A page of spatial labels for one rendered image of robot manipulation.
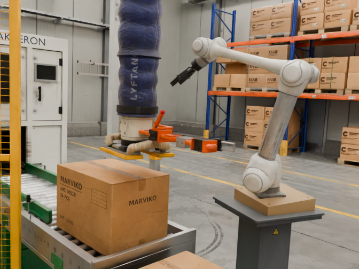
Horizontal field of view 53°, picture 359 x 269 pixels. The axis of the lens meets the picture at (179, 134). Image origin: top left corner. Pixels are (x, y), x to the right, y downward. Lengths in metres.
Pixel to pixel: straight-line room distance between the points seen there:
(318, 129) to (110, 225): 9.08
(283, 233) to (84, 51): 10.15
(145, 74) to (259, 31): 8.44
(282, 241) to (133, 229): 0.94
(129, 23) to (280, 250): 1.60
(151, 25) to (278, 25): 8.14
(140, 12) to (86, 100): 9.98
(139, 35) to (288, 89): 0.80
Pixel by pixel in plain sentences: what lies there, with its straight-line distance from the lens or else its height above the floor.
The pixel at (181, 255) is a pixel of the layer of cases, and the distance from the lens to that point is 2.04.
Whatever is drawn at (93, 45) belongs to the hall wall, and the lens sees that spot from 11.98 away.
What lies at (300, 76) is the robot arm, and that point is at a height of 1.53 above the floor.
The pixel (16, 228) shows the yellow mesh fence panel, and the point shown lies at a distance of 2.44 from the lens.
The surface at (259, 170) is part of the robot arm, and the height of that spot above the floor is 1.02.
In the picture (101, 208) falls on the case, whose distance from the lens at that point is 1.96.
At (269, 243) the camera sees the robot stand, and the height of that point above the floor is 0.55.
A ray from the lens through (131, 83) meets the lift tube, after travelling 1.87.
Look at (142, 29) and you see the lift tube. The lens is 1.88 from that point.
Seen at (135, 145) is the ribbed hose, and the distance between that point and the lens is 1.78.
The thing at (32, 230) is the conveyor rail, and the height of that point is 0.54.
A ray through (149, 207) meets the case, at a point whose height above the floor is 0.78.
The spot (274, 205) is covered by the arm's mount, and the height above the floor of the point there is 0.81.
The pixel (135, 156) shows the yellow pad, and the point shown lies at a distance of 1.80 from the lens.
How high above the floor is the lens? 1.40
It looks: 6 degrees down
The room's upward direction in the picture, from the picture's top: 3 degrees clockwise
